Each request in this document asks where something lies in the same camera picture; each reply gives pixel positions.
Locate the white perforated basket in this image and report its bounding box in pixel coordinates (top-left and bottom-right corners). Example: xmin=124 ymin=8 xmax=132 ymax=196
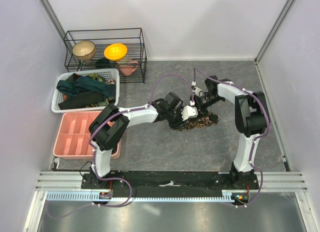
xmin=51 ymin=68 xmax=120 ymax=113

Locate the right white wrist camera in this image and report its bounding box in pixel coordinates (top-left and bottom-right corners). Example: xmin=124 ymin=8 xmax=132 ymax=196
xmin=191 ymin=81 xmax=203 ymax=97

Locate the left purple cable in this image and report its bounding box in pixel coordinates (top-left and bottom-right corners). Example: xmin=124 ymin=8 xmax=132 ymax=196
xmin=46 ymin=73 xmax=196 ymax=220

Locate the dark green bowl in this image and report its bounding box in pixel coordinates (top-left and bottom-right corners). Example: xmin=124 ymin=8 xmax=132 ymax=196
xmin=95 ymin=58 xmax=111 ymax=69

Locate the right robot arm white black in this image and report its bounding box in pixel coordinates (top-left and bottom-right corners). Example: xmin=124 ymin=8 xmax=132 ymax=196
xmin=193 ymin=76 xmax=270 ymax=190

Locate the green floral tie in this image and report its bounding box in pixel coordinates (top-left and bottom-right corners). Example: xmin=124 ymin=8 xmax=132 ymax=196
xmin=86 ymin=73 xmax=106 ymax=83

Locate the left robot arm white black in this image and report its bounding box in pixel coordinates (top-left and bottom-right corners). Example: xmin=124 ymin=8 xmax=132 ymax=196
xmin=88 ymin=92 xmax=191 ymax=189

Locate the black tie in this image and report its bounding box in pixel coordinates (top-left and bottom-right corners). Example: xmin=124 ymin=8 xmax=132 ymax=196
xmin=58 ymin=90 xmax=105 ymax=110

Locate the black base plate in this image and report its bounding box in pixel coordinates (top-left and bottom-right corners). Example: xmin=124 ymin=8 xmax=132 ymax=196
xmin=81 ymin=170 xmax=259 ymax=197

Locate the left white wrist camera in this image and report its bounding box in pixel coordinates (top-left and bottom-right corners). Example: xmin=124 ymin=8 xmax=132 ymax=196
xmin=181 ymin=100 xmax=198 ymax=121

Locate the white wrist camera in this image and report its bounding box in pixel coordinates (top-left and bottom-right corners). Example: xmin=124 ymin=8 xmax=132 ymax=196
xmin=181 ymin=100 xmax=198 ymax=121
xmin=191 ymin=81 xmax=203 ymax=97

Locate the light blue cable duct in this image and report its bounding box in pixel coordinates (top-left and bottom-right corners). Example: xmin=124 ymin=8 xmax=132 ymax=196
xmin=46 ymin=191 xmax=249 ymax=203

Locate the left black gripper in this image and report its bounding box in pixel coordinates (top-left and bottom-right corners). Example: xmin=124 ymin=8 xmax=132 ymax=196
xmin=165 ymin=106 xmax=189 ymax=131

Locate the orange bowl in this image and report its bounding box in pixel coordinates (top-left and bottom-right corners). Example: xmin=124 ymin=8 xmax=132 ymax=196
xmin=103 ymin=43 xmax=128 ymax=61

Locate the beige bowl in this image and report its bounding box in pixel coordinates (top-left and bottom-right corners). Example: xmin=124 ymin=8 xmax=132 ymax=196
xmin=72 ymin=40 xmax=96 ymax=61

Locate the teal tie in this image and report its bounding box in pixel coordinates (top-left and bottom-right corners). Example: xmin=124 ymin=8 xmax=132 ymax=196
xmin=56 ymin=73 xmax=116 ymax=97

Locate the aluminium rail frame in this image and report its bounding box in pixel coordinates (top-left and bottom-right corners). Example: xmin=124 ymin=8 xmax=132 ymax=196
xmin=23 ymin=157 xmax=319 ymax=232

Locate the pink divided tray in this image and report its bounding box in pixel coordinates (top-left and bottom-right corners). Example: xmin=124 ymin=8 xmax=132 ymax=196
xmin=53 ymin=110 xmax=123 ymax=160

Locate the black wire rack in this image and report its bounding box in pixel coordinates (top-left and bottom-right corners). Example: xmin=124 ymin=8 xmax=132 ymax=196
xmin=63 ymin=27 xmax=148 ymax=85

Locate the pink mug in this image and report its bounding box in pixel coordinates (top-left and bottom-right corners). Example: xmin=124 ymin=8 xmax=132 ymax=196
xmin=118 ymin=61 xmax=139 ymax=77

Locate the brown floral tie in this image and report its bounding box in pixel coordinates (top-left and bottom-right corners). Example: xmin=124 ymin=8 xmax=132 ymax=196
xmin=179 ymin=112 xmax=220 ymax=132

